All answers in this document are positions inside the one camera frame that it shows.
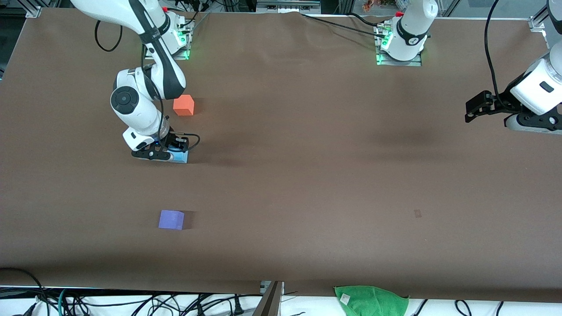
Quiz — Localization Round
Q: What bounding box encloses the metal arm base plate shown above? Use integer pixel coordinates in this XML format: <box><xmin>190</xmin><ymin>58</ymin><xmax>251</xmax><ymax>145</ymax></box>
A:
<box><xmin>144</xmin><ymin>17</ymin><xmax>191</xmax><ymax>60</ymax></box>
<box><xmin>375</xmin><ymin>24</ymin><xmax>423</xmax><ymax>67</ymax></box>

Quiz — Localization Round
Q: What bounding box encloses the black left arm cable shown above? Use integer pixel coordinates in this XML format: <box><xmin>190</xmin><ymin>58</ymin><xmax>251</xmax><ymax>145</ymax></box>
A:
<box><xmin>484</xmin><ymin>0</ymin><xmax>517</xmax><ymax>110</ymax></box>

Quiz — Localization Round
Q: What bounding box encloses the black floor cable arc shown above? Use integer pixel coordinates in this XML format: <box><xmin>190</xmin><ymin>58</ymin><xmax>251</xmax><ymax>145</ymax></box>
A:
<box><xmin>0</xmin><ymin>268</ymin><xmax>47</xmax><ymax>316</ymax></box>

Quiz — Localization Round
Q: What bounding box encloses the aluminium profile post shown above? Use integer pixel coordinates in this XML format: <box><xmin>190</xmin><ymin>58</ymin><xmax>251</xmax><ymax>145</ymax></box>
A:
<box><xmin>252</xmin><ymin>281</ymin><xmax>285</xmax><ymax>316</ymax></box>

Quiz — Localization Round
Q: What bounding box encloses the green microfibre cloth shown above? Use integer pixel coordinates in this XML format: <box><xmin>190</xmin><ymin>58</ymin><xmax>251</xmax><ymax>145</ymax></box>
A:
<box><xmin>334</xmin><ymin>286</ymin><xmax>410</xmax><ymax>316</ymax></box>

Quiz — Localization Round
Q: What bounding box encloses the thick black right gripper cable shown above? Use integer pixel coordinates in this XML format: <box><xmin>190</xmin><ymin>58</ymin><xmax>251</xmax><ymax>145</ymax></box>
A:
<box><xmin>140</xmin><ymin>42</ymin><xmax>201</xmax><ymax>152</ymax></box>

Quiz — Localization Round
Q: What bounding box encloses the silver power strip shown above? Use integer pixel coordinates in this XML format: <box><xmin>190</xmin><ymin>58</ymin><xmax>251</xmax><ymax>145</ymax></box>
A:
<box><xmin>256</xmin><ymin>0</ymin><xmax>321</xmax><ymax>14</ymax></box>

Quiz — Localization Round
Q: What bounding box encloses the orange foam block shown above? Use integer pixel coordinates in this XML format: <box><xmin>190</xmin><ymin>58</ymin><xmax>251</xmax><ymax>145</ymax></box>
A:
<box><xmin>173</xmin><ymin>94</ymin><xmax>195</xmax><ymax>116</ymax></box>

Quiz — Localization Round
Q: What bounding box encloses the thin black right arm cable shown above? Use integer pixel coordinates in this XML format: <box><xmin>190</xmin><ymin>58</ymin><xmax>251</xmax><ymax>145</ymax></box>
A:
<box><xmin>94</xmin><ymin>20</ymin><xmax>124</xmax><ymax>53</ymax></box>

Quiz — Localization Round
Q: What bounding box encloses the black cable across table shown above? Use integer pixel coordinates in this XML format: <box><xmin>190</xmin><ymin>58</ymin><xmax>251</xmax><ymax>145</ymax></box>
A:
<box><xmin>302</xmin><ymin>13</ymin><xmax>388</xmax><ymax>34</ymax></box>

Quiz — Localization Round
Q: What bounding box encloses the brown table cover sheet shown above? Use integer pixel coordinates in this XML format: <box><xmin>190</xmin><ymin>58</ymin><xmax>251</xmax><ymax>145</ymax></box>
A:
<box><xmin>0</xmin><ymin>8</ymin><xmax>562</xmax><ymax>303</ymax></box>

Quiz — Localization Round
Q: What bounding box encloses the purple foam block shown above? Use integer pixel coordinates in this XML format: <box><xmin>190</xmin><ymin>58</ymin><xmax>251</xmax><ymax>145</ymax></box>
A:
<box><xmin>159</xmin><ymin>210</ymin><xmax>185</xmax><ymax>230</ymax></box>

